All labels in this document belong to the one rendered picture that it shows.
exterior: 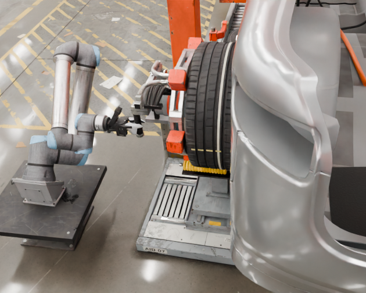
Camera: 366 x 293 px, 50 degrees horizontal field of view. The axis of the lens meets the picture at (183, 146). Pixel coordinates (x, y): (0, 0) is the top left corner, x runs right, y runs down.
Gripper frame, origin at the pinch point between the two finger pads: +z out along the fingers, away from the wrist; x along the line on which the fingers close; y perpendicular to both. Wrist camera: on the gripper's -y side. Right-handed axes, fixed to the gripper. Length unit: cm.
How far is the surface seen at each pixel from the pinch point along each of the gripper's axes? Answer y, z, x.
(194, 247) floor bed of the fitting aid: 75, 28, 20
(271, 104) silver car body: -72, 65, 82
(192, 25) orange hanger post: -27, 16, -60
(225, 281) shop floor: 83, 49, 33
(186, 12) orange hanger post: -35, 13, -60
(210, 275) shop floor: 83, 39, 31
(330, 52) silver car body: -46, 86, 5
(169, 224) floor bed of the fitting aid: 75, 9, 5
